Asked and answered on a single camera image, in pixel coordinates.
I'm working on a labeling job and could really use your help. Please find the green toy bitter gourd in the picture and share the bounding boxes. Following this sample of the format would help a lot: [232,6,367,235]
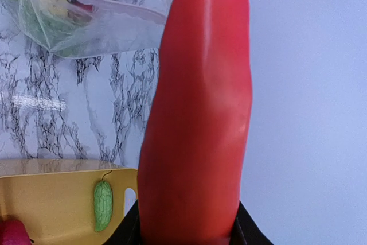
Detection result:
[93,170,113,232]

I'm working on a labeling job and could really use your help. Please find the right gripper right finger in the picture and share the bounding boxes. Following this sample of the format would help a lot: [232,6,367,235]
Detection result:
[229,203,273,245]

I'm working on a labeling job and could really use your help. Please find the red toy tomato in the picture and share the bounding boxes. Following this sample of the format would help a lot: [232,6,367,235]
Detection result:
[68,0,93,13]

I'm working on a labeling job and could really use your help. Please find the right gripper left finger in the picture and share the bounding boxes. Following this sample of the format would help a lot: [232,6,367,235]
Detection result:
[103,200,142,245]

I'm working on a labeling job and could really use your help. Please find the red toy fruit front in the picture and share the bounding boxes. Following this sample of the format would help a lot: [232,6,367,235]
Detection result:
[1,219,32,245]

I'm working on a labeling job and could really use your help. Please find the yellow plastic basket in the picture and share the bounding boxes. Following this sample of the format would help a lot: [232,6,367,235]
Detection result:
[1,168,137,244]

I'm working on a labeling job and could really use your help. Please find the clear zip top bag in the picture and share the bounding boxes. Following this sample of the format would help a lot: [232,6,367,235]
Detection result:
[1,0,172,59]

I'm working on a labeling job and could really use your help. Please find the orange toy carrot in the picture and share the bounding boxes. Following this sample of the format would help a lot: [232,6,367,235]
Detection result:
[138,0,252,244]

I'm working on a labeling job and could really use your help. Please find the yellow toy lemon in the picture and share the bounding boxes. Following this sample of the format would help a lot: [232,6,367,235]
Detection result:
[39,0,68,18]

